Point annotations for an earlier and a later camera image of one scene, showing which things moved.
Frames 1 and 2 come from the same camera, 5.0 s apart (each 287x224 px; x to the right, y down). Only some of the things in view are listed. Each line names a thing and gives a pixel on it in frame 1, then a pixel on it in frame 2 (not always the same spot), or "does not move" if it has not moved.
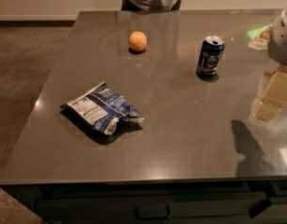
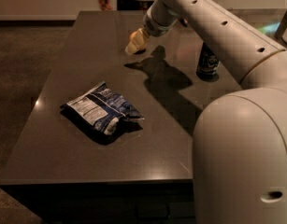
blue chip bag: [103, 108] does not move
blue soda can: [210, 56] does not move
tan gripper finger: [279, 91] → [137, 41]
